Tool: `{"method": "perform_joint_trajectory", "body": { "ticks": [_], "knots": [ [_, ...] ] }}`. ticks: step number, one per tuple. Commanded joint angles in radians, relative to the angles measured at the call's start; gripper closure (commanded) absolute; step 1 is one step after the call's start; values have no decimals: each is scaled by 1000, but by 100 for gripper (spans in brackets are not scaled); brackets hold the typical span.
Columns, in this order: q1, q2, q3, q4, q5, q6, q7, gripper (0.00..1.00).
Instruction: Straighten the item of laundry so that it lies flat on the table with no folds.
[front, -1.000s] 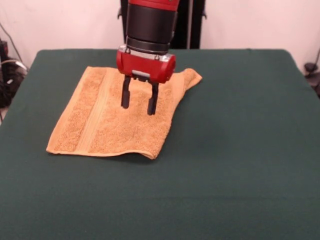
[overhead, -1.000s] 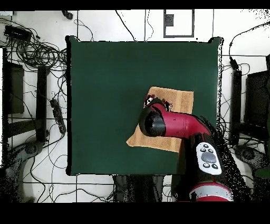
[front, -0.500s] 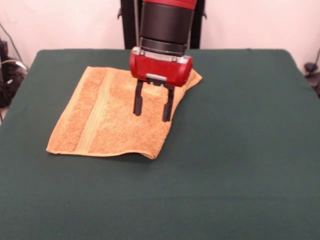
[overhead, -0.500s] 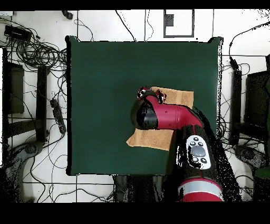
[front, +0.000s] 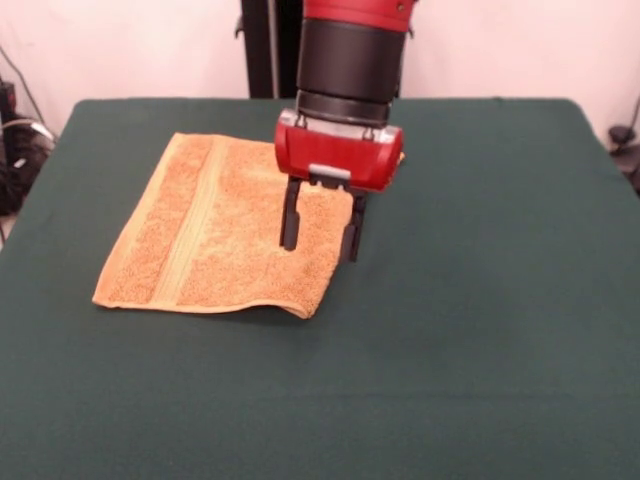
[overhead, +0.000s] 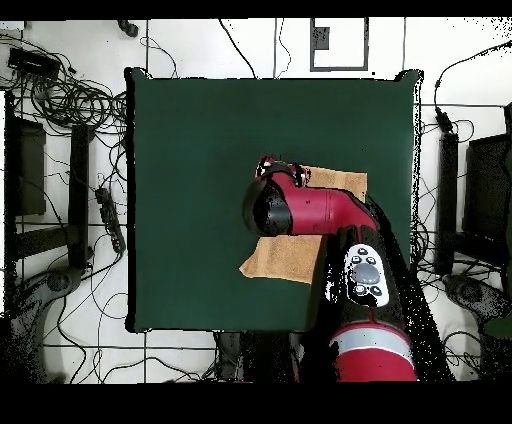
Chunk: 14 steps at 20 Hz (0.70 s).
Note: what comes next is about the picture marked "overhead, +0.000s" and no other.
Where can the tan terry towel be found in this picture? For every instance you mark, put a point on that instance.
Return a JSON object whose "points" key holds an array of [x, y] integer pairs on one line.
{"points": [[284, 258]]}

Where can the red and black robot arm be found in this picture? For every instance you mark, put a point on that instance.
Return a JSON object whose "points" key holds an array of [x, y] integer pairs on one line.
{"points": [[320, 208]]}

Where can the dark green table cloth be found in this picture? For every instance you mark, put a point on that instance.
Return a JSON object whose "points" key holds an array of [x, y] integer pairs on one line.
{"points": [[200, 160]]}

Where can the black power strip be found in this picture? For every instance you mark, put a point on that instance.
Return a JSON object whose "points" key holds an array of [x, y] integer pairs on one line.
{"points": [[110, 218]]}

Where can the small black plug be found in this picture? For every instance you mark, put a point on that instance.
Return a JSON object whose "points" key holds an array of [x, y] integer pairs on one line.
{"points": [[128, 28]]}

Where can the grey tripod base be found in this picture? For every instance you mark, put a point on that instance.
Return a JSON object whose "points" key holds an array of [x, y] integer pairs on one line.
{"points": [[470, 292], [60, 282]]}

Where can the black rectangular box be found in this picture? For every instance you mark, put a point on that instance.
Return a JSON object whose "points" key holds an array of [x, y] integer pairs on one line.
{"points": [[32, 62]]}

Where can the grey square floor frame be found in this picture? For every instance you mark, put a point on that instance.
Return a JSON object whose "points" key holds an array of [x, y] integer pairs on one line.
{"points": [[320, 40]]}

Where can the black stand frame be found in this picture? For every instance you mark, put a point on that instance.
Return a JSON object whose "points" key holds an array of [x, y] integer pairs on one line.
{"points": [[79, 192], [447, 200]]}

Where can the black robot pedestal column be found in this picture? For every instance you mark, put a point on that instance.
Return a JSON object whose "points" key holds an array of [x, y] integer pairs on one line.
{"points": [[256, 356]]}

